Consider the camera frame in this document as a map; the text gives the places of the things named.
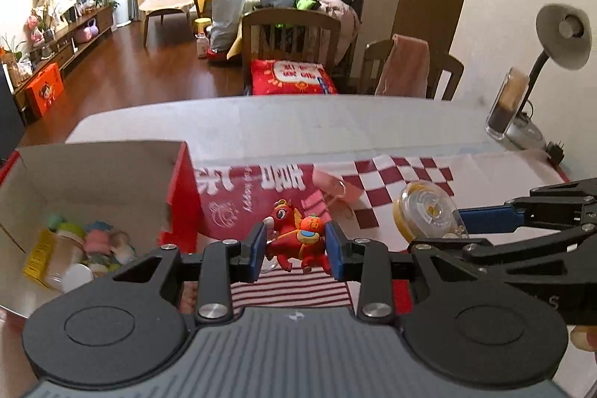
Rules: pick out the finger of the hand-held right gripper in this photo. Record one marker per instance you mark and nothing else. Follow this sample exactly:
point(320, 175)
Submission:
point(536, 244)
point(489, 218)

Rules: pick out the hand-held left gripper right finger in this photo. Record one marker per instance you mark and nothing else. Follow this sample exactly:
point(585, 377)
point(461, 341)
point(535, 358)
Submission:
point(333, 254)

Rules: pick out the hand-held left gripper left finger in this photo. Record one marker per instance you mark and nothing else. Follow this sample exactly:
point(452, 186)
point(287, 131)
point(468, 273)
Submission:
point(258, 249)

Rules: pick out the clear yellow tape dispenser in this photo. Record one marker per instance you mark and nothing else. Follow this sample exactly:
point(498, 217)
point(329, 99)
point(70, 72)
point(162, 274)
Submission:
point(427, 211)

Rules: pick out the pink blue figurine toy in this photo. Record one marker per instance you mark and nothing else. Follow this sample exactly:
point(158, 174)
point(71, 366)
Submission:
point(100, 242)

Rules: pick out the red cardboard box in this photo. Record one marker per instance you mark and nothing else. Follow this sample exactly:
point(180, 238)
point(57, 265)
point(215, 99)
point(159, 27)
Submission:
point(93, 174)

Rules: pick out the person's right hand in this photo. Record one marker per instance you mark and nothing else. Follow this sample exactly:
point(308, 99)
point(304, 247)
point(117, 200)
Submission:
point(585, 337)

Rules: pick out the red white printed cloth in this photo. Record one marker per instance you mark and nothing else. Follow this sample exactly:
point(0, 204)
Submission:
point(224, 202)

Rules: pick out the black power plug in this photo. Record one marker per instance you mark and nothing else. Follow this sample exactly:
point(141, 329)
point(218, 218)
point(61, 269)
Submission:
point(556, 152)

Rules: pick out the clear glass cup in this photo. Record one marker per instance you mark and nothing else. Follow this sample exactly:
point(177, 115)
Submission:
point(506, 104)

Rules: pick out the wooden chair with towel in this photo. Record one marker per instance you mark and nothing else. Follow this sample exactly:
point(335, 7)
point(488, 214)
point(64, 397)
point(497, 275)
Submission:
point(443, 71)

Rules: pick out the red printed cushion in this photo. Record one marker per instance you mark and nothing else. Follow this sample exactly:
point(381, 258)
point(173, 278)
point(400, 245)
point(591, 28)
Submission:
point(291, 76)

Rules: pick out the pink towel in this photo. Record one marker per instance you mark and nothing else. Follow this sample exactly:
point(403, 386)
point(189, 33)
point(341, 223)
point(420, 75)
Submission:
point(403, 62)

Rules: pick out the white round lid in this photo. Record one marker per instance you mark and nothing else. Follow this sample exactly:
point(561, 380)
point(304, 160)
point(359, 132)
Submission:
point(78, 279)

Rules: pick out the grey desk lamp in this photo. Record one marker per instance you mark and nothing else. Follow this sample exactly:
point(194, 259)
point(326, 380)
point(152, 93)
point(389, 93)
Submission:
point(562, 34)

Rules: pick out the clear plastic bottle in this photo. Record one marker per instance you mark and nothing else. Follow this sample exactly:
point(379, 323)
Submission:
point(202, 46)

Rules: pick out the clear bottle yellow label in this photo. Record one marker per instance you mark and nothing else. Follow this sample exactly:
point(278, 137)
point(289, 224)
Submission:
point(37, 258)

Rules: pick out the yellow stool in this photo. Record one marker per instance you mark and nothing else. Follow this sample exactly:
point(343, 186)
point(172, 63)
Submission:
point(203, 25)

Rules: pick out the wooden slatted chair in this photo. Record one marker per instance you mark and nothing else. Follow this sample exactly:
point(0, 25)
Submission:
point(289, 18)

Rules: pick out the large clear plastic bag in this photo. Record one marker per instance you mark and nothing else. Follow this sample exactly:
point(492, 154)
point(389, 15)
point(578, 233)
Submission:
point(228, 15)

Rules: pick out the pink grey blanket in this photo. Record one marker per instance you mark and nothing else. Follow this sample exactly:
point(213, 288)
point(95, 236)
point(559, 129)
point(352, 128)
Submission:
point(343, 11)

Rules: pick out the sofa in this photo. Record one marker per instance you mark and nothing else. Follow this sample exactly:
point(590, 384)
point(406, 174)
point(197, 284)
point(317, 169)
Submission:
point(336, 1)

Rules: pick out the bright green cloth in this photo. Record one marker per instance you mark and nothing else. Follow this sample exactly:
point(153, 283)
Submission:
point(308, 0)

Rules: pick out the wooden coffee table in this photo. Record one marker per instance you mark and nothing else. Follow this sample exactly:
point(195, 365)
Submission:
point(168, 1)

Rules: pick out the orange gift box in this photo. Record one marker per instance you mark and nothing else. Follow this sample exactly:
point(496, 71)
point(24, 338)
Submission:
point(44, 90)

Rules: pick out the wooden tv console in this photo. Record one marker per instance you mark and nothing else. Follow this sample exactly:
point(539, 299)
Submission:
point(88, 29)

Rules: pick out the pink bag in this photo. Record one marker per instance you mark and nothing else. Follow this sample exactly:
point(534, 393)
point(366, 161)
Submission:
point(85, 32)

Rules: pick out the dark mini fridge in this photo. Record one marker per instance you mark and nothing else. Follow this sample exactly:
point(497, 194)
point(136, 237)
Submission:
point(9, 113)

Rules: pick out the pink plush toy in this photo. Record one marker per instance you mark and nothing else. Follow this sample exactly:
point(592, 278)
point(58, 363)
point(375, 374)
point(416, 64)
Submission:
point(35, 29)

